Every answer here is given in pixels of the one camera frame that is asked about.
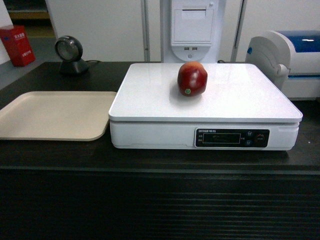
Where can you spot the beige plastic tray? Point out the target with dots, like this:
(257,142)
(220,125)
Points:
(56,116)

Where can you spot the red fire extinguisher box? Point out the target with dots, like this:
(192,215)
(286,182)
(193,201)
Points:
(17,45)

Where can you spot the dark red mango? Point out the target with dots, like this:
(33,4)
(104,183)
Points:
(192,79)

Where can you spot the white receipt printer kiosk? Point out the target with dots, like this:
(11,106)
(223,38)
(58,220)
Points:
(191,30)

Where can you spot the white electronic checkout scale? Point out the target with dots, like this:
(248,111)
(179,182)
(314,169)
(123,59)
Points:
(240,109)

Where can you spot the black round barcode scanner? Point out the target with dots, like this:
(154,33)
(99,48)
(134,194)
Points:
(70,51)

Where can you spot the white blue label printer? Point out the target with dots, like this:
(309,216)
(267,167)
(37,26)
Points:
(290,59)

